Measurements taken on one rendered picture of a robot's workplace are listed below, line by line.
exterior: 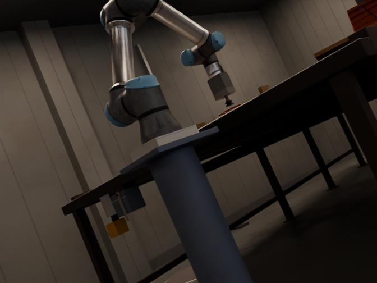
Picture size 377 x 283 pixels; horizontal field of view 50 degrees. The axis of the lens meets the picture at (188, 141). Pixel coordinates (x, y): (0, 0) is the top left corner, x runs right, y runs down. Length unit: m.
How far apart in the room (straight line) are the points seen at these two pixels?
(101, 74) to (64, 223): 1.84
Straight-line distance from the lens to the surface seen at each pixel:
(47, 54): 4.74
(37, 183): 4.35
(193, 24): 1.73
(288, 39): 7.35
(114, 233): 2.32
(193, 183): 1.33
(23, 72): 4.76
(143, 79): 1.40
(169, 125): 1.36
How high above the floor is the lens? 0.73
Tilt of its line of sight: 5 degrees up
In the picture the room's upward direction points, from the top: 24 degrees counter-clockwise
